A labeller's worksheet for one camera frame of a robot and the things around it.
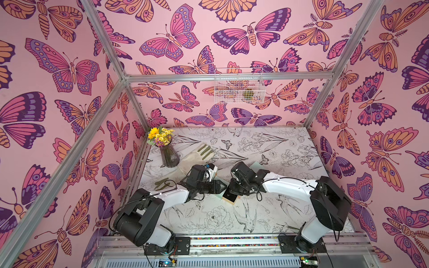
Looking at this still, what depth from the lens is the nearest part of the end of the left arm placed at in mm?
687

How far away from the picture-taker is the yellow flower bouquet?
848 millimetres

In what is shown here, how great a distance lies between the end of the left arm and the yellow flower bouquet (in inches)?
9.0
